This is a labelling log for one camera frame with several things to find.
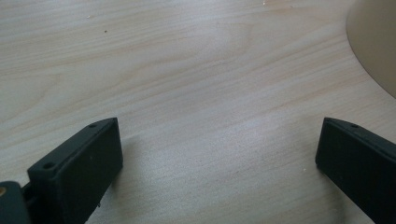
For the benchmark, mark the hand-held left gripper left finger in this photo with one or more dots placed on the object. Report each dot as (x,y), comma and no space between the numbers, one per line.
(77,169)

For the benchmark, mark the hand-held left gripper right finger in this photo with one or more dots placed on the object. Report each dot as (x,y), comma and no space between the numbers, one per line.
(358,165)

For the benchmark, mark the beige round plate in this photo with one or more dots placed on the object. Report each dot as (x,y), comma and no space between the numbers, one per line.
(376,40)

